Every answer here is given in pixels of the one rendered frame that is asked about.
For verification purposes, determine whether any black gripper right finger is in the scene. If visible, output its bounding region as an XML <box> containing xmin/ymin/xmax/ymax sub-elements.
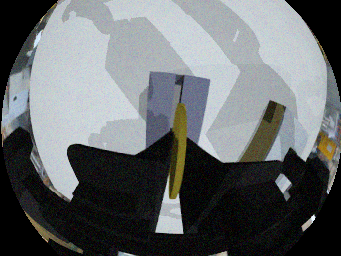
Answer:
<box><xmin>178</xmin><ymin>137</ymin><xmax>283</xmax><ymax>234</ymax></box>

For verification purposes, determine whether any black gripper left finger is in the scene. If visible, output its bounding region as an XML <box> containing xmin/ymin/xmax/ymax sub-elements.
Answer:
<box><xmin>67</xmin><ymin>131</ymin><xmax>174</xmax><ymax>232</ymax></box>

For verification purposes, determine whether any gold coin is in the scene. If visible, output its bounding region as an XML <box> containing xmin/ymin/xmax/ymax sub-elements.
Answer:
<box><xmin>168</xmin><ymin>103</ymin><xmax>187</xmax><ymax>199</ymax></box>

